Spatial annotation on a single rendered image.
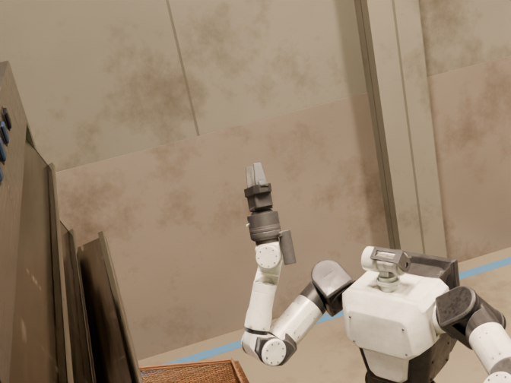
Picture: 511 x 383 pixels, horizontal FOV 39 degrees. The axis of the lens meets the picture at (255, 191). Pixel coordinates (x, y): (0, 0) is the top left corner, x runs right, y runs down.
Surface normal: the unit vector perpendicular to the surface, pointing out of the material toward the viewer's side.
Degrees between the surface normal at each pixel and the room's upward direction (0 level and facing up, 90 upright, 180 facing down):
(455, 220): 90
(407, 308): 45
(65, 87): 90
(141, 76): 90
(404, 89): 90
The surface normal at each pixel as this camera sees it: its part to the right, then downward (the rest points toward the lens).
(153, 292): 0.24, 0.30
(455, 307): -0.71, -0.54
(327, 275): -0.22, -0.56
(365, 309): -0.58, -0.37
